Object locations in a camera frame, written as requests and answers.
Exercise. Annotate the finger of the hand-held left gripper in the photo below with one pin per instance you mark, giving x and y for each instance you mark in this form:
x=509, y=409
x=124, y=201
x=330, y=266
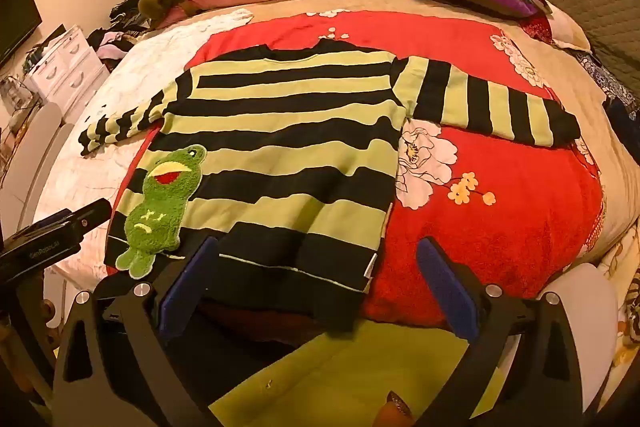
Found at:
x=92, y=213

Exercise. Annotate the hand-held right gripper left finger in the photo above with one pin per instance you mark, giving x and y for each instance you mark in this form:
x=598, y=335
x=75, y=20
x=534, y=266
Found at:
x=187, y=282

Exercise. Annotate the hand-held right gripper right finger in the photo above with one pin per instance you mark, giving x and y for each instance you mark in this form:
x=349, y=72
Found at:
x=445, y=287

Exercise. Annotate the green black striped frog sweater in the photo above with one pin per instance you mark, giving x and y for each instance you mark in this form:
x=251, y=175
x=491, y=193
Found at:
x=280, y=147

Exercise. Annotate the pile of clothes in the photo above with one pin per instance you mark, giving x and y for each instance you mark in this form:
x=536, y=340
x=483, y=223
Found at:
x=120, y=37

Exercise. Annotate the person's right hand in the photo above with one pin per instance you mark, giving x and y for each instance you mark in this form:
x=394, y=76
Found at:
x=400, y=411

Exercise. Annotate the red floral blanket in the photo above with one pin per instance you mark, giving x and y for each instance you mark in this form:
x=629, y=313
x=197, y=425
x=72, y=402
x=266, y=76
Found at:
x=500, y=232

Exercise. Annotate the white chair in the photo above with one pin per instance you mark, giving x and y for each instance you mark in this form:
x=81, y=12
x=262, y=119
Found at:
x=35, y=157

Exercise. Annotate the white rounded panel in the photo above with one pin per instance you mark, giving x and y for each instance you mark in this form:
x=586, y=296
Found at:
x=585, y=317

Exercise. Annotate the person's yellow-green garment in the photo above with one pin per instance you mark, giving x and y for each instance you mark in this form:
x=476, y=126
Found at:
x=325, y=367

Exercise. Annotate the white drawer cabinet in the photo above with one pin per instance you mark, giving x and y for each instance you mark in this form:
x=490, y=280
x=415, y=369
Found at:
x=65, y=62

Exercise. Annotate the white quilted bedspread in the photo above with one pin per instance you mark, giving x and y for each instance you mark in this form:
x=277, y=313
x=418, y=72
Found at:
x=150, y=57

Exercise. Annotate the yellow patterned cloth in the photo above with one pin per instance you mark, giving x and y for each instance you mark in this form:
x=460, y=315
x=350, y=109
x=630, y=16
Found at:
x=625, y=307

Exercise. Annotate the black television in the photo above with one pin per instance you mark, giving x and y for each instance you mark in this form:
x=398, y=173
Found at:
x=17, y=22

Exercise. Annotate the blue patterned cloth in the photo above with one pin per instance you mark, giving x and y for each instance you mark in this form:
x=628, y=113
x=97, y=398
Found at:
x=605, y=77

